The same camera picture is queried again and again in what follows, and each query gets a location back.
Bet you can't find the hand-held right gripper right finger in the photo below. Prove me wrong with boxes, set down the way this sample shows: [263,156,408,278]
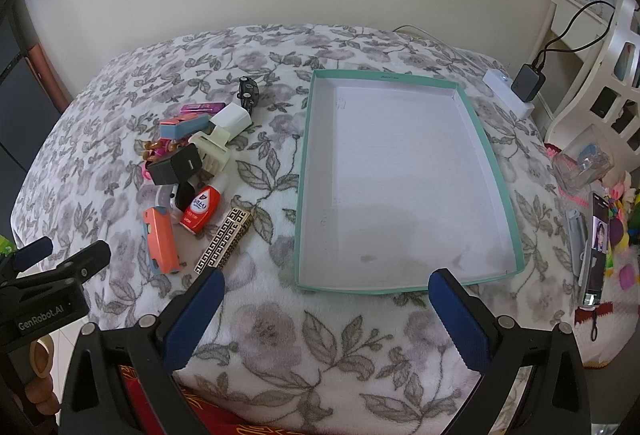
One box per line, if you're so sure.
[427,267,593,435]

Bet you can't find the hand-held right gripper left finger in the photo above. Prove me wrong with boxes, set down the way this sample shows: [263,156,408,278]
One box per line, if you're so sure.
[57,267,226,435]

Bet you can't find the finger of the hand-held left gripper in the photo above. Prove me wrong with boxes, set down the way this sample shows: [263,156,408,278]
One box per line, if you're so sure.
[0,236,54,286]
[30,240,112,296]

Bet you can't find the gold and black patterned lighter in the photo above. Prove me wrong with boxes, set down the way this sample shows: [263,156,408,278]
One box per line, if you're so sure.
[194,209,253,275]

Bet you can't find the red and white glue bottle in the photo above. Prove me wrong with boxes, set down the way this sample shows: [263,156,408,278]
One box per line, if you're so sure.
[179,185,217,233]

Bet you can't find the black charger cube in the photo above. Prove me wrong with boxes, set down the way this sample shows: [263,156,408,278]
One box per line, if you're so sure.
[146,145,205,186]

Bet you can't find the pink and gold toy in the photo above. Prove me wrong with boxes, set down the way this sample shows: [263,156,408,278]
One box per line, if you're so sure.
[139,137,188,180]

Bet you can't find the pink and blue toy stapler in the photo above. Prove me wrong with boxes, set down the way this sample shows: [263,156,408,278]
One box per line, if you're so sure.
[160,112,210,142]

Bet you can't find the teal cardboard box tray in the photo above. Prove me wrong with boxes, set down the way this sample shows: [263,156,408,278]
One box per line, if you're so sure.
[294,69,525,292]

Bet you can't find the magenta foil pack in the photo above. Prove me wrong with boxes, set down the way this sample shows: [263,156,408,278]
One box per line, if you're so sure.
[181,101,227,114]

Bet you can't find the white charger cube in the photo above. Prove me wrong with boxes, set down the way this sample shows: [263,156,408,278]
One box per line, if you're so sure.
[209,102,251,136]

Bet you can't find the black toy car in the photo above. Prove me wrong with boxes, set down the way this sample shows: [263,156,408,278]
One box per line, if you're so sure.
[235,76,260,110]

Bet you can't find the person's left hand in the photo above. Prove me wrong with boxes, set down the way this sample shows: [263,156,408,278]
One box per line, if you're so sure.
[22,335,61,421]

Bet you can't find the red patterned cloth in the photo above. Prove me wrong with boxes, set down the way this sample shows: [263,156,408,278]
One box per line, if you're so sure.
[117,362,281,435]

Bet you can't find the floral blanket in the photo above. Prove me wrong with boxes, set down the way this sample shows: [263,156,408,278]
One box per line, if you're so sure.
[10,24,608,435]

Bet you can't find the dark cabinet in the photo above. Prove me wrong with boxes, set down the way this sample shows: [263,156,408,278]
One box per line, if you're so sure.
[0,15,71,186]

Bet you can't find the grey plastic holder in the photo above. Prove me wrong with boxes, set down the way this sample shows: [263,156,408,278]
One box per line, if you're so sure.
[565,209,588,286]

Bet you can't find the black smartphone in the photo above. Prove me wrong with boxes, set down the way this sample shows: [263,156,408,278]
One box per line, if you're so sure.
[580,191,612,308]

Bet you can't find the clear plastic container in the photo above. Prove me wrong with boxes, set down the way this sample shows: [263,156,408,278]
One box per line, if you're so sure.
[552,125,616,193]

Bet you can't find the white power strip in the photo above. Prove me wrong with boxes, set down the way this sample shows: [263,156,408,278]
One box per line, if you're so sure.
[484,69,535,118]

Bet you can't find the white shelf rack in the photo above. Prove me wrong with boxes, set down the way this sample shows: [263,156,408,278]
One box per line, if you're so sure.
[542,0,640,156]

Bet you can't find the reddish brown frame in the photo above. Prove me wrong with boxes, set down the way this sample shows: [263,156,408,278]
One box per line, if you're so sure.
[25,42,71,108]

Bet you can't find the black cable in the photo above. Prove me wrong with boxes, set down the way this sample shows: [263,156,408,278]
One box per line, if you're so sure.
[530,1,617,68]

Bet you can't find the white cable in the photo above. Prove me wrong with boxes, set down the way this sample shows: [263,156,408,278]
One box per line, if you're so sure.
[392,25,436,38]

